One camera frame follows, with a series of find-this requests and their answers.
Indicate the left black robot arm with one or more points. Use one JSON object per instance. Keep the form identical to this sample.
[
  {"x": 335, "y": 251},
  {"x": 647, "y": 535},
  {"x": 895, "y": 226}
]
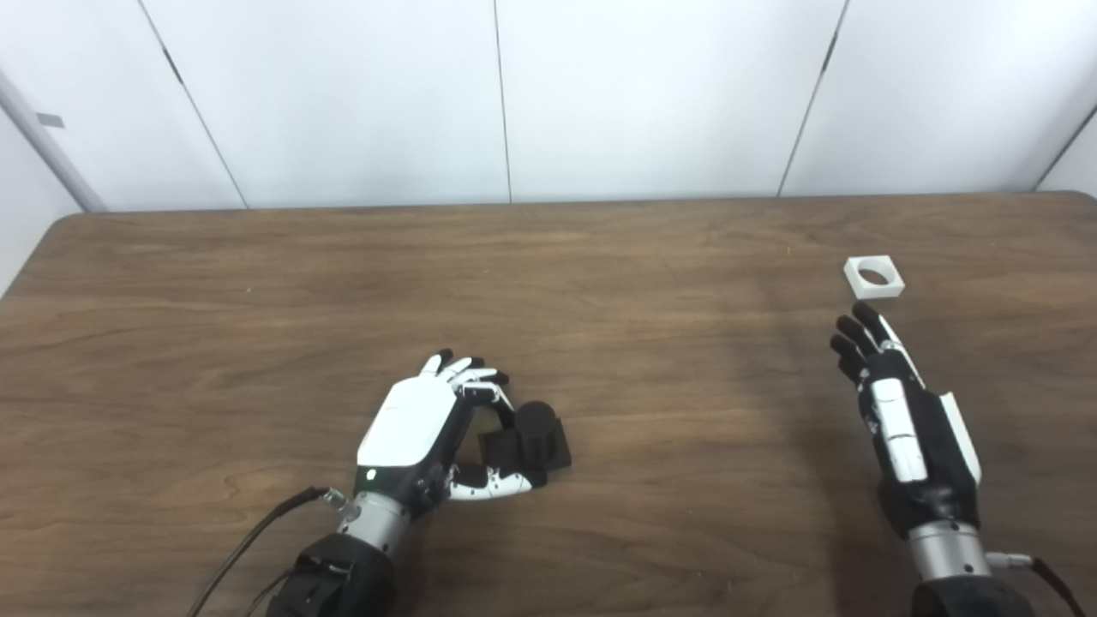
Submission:
[{"x": 343, "y": 574}]

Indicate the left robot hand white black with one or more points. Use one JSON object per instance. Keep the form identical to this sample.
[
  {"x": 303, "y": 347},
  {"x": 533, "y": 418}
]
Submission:
[{"x": 407, "y": 424}]

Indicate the small grey wall label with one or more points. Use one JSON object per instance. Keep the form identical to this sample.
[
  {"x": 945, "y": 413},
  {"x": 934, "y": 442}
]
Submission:
[{"x": 50, "y": 120}]

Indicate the white square piece with hole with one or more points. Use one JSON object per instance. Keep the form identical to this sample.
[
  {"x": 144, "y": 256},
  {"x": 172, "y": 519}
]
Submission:
[{"x": 874, "y": 291}]

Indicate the grey wall corner strip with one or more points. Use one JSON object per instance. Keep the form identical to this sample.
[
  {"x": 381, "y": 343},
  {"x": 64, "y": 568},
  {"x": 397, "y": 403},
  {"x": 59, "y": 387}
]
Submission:
[{"x": 51, "y": 146}]

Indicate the black peg with square base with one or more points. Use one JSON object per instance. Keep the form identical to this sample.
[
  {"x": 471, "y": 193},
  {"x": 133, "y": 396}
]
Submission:
[{"x": 536, "y": 433}]

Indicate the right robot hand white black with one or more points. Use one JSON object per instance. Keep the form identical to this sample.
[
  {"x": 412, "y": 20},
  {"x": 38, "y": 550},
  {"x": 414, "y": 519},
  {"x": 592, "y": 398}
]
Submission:
[{"x": 934, "y": 463}]

